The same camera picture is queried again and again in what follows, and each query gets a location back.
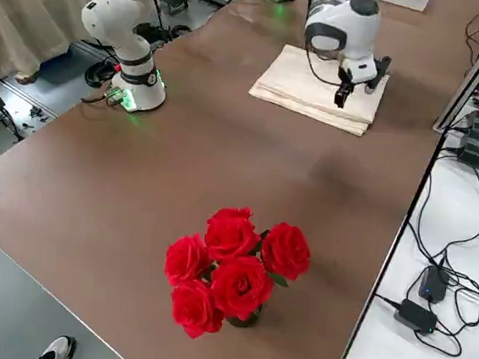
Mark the brown shoe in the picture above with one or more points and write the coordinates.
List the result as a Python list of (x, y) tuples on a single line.
[(26, 78)]

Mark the beige curtain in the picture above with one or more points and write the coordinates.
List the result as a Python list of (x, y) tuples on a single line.
[(22, 10)]

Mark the dark glass vase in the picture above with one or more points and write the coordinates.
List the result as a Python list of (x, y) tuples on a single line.
[(242, 322)]

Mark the red artificial rose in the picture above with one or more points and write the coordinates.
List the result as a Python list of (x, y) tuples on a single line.
[(242, 288), (285, 252), (230, 234), (195, 309), (185, 261)]

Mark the black rounded power adapter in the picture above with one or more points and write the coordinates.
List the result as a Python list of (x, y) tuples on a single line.
[(433, 285)]

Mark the green rose leaf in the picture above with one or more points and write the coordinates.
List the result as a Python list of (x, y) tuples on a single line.
[(278, 278)]

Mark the cream white tablecloth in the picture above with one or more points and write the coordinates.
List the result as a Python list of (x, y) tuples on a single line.
[(291, 87)]

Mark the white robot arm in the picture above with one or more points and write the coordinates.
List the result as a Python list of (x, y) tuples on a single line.
[(343, 24), (122, 32)]

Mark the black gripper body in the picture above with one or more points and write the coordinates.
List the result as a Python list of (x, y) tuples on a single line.
[(343, 75)]

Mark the black flat power adapter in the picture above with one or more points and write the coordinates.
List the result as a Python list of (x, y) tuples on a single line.
[(416, 316)]

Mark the white and black sneaker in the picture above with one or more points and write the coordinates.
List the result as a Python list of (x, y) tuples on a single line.
[(55, 350)]

